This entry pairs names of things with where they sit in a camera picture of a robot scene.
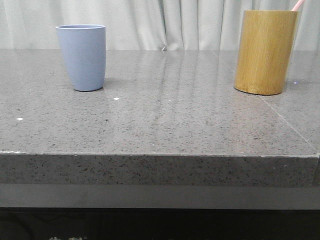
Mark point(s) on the pink chopstick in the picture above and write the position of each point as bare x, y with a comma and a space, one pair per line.
297, 5

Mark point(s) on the blue plastic cup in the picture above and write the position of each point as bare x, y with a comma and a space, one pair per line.
83, 48

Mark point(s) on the bamboo wooden cup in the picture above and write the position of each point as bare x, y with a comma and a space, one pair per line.
265, 47

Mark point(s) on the white curtain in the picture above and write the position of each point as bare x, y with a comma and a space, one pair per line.
190, 25

